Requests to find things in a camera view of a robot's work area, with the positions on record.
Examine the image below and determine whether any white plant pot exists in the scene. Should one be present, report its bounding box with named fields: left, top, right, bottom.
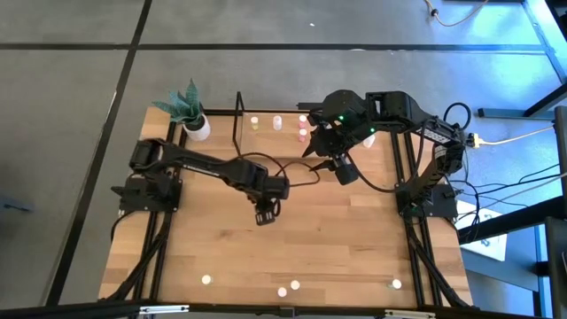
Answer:
left=182, top=113, right=212, bottom=143

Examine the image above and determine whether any black metal desk bar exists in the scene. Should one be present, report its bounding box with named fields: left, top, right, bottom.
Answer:
left=457, top=194, right=567, bottom=245

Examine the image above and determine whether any black diagonal desk leg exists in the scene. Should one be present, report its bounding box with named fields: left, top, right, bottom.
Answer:
left=477, top=0, right=567, bottom=121

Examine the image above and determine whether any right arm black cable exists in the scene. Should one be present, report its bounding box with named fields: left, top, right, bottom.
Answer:
left=344, top=102, right=473, bottom=194

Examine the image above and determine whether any green snake plant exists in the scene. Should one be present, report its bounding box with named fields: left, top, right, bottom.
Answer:
left=151, top=78, right=206, bottom=125

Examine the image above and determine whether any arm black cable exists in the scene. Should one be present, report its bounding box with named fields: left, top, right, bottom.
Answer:
left=344, top=102, right=473, bottom=194
left=229, top=152, right=322, bottom=188

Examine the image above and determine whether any wooden shelf black frame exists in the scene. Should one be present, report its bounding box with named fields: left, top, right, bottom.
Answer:
left=231, top=90, right=356, bottom=164

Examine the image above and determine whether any black front frame rail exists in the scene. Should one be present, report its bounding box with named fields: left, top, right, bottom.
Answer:
left=0, top=300, right=567, bottom=319

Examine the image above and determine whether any white power cable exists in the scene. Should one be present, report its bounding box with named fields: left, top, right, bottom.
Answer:
left=481, top=125, right=555, bottom=146

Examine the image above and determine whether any white printed sheet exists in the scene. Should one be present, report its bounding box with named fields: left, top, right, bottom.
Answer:
left=454, top=199, right=509, bottom=262

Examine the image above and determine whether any tan cable black plug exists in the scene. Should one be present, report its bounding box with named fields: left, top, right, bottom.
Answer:
left=423, top=0, right=491, bottom=28

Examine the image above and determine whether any black aluminium table frame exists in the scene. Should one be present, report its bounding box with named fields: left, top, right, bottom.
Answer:
left=99, top=108, right=475, bottom=311

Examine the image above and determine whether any silver metal bracket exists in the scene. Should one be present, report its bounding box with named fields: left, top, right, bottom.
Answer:
left=384, top=308, right=438, bottom=319
left=138, top=304, right=190, bottom=315

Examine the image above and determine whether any black floor cable bundle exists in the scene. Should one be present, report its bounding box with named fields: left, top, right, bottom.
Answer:
left=455, top=163, right=567, bottom=243

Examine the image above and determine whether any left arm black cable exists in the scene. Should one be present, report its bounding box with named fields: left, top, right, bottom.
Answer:
left=229, top=152, right=322, bottom=188

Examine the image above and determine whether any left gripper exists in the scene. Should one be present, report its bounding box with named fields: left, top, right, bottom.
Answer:
left=252, top=175, right=292, bottom=227

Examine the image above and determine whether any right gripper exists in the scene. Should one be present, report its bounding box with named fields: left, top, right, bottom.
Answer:
left=302, top=113, right=361, bottom=187

